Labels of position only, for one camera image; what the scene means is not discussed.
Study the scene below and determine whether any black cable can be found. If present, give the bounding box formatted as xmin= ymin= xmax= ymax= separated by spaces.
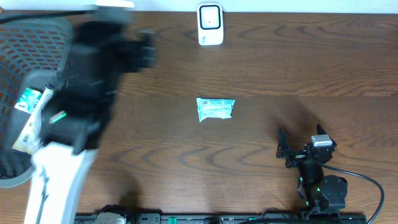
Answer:
xmin=317 ymin=161 xmax=386 ymax=224

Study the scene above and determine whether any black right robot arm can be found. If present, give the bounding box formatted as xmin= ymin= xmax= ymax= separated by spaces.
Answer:
xmin=276 ymin=124 xmax=348 ymax=212

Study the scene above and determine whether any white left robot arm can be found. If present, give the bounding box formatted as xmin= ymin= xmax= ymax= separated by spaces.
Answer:
xmin=25 ymin=1 xmax=155 ymax=223

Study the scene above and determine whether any white blue snack bag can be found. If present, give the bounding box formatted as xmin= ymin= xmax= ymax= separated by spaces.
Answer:
xmin=12 ymin=87 xmax=53 ymax=154

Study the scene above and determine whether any green wet wipe packet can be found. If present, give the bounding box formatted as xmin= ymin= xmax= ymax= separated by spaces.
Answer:
xmin=197 ymin=98 xmax=235 ymax=123

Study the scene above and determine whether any green tissue box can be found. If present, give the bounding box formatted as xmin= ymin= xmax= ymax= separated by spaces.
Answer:
xmin=14 ymin=88 xmax=42 ymax=114

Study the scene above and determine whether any black mounting rail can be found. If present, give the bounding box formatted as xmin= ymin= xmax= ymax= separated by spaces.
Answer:
xmin=74 ymin=211 xmax=367 ymax=224

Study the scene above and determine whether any dark grey plastic basket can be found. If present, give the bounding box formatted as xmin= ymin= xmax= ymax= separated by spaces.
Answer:
xmin=1 ymin=18 xmax=73 ymax=189

